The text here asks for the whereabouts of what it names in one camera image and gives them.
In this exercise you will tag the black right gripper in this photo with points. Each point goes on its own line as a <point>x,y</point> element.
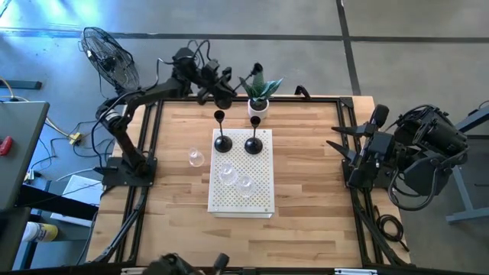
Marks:
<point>376,149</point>

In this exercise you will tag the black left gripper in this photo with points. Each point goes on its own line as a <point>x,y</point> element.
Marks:
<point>209,74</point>

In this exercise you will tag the clear ribbed glass candle holder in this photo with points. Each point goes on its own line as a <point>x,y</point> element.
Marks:
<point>196,157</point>
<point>228,174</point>
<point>245,186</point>

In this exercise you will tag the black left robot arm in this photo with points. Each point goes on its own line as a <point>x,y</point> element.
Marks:
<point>160,89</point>

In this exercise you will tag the snake plant in white pot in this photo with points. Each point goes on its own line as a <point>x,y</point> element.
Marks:
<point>260,89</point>

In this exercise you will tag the white perforated metal shelf riser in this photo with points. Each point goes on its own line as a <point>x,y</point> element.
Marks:
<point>229,202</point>

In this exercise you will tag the black floor fan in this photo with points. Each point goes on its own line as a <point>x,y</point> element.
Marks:
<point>111,61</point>

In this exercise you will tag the white label strip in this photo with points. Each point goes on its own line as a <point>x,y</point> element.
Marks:
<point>355,271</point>
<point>131,270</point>

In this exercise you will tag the yellow power plug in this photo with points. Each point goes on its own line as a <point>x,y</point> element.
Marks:
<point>75,137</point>

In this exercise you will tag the white paper sheet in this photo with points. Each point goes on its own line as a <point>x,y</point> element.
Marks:
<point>82,189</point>

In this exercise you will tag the black device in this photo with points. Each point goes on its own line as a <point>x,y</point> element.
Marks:
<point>172,265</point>

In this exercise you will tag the black floor bar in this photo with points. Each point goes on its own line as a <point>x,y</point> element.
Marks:
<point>23,85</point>

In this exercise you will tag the grey side table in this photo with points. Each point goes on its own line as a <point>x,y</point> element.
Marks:
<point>23,160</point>

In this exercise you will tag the white and yellow bottle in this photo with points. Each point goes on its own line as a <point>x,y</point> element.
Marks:
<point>42,231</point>

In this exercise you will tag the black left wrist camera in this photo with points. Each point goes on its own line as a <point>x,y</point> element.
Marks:
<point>226,73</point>

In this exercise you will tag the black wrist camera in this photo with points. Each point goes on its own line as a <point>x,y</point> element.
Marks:
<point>380,115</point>
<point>226,73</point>

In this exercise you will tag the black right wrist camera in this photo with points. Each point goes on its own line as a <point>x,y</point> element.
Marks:
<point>380,115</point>

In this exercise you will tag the black aluminium table frame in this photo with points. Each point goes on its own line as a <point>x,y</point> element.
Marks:
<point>298,98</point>

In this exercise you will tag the black frame clamp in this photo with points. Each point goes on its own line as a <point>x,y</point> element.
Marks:
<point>303,91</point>

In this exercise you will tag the blue-grey table frame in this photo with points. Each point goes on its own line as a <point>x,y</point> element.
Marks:
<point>470,215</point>

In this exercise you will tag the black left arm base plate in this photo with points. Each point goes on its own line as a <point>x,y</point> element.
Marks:
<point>114,177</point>

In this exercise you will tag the black desk frame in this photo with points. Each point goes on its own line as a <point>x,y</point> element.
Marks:
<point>53,198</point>

